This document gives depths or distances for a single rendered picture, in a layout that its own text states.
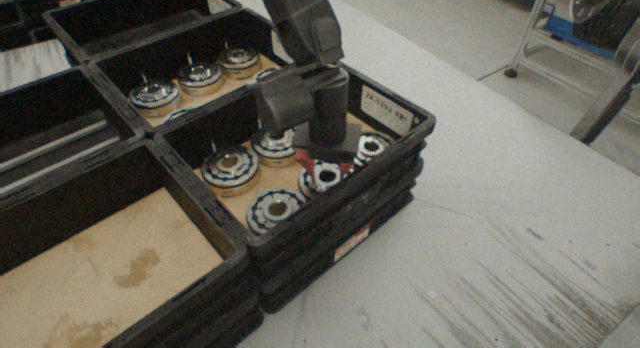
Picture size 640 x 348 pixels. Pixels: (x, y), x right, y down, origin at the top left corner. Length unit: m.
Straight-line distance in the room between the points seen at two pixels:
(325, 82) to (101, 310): 0.44
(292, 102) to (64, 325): 0.44
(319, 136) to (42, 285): 0.46
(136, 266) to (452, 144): 0.75
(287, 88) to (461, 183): 0.55
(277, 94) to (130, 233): 0.36
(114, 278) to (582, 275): 0.81
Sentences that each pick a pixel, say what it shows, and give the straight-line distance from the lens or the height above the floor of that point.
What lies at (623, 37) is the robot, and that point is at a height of 0.87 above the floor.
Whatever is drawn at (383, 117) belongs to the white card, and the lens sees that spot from 0.78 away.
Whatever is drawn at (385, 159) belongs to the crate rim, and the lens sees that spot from 0.62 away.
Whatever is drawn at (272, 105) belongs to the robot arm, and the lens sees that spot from 0.49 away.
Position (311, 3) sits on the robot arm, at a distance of 0.52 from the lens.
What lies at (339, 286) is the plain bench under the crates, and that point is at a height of 0.70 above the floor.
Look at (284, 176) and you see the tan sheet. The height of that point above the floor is 0.83.
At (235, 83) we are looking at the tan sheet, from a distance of 0.97.
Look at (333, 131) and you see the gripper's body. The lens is 0.56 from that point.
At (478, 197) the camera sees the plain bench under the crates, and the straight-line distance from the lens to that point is 0.92.
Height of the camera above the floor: 1.36
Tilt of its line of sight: 47 degrees down
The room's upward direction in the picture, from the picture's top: straight up
